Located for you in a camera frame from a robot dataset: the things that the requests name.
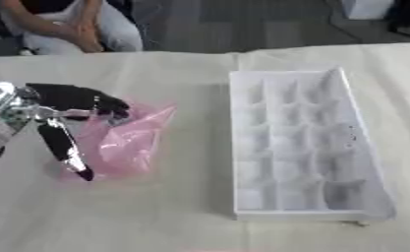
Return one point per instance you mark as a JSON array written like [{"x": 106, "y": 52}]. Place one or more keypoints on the white compartment box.
[{"x": 302, "y": 144}]

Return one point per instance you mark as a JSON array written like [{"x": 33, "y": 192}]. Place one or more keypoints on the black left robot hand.
[{"x": 64, "y": 96}]

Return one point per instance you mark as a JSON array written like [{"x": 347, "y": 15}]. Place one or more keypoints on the white cabinet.
[{"x": 365, "y": 8}]

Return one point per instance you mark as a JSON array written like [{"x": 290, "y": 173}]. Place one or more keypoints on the person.
[{"x": 70, "y": 26}]

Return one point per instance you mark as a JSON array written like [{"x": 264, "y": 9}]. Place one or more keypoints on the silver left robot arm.
[{"x": 1, "y": 111}]

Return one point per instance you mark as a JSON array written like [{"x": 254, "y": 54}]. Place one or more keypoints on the pink plastic bag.
[{"x": 130, "y": 144}]

